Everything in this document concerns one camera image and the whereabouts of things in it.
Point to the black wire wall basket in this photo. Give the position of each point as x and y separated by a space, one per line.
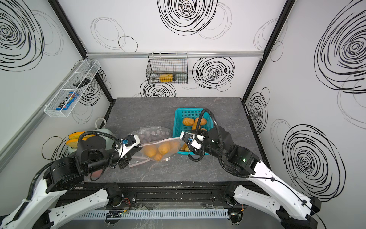
167 62

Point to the white slotted cable duct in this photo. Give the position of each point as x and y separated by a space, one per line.
155 214

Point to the black remote control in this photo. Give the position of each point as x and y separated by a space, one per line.
82 83

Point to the clear zipper bag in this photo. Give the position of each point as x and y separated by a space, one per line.
152 134
158 151

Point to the potato bagged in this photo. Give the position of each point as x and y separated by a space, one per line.
164 148
188 122
150 151

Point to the potato top right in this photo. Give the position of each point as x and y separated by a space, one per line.
203 121

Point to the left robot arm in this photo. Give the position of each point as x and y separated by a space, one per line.
54 180

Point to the teal plastic basket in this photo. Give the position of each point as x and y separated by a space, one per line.
192 113

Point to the yellow item in basket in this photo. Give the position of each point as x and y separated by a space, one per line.
166 78

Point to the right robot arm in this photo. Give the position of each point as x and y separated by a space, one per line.
293 209

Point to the lower toast slice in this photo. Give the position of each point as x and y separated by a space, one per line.
72 143

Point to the white wire shelf basket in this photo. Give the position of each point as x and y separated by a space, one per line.
83 69

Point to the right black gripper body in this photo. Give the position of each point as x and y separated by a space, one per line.
207 145

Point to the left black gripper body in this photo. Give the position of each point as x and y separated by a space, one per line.
112 159

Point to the toast slice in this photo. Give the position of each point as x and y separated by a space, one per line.
72 143
77 135

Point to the upper toast slice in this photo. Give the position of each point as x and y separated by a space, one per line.
77 135

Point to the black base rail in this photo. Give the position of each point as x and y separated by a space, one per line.
152 193

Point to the blue candy packet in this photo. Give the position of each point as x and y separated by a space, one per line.
67 101

